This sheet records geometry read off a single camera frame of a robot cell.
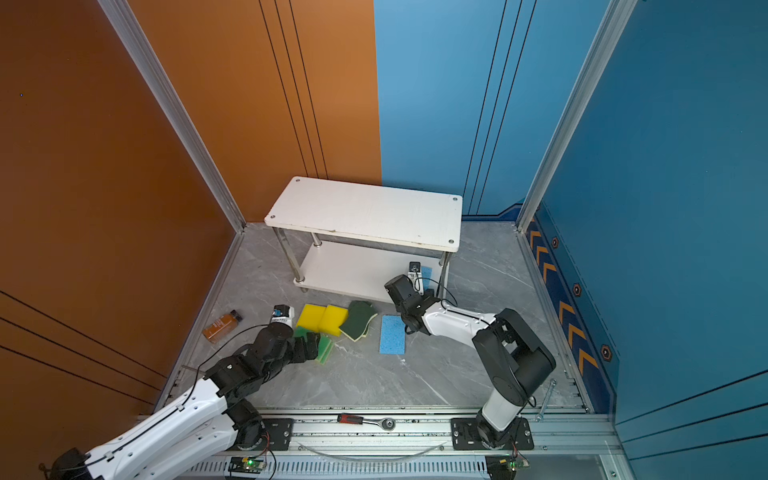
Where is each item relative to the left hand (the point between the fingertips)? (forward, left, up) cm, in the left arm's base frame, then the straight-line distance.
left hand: (308, 334), depth 82 cm
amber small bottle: (+4, +28, -5) cm, 29 cm away
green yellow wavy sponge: (+10, -13, -5) cm, 17 cm away
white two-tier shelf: (+14, -13, +24) cm, 31 cm away
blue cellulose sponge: (+3, -23, -7) cm, 24 cm away
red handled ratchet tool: (-20, -22, -6) cm, 31 cm away
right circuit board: (-28, -50, -8) cm, 58 cm away
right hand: (+15, -29, -2) cm, 32 cm away
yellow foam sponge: (+8, -5, -6) cm, 11 cm away
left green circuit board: (-29, +10, -9) cm, 32 cm away
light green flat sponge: (0, -4, -6) cm, 7 cm away
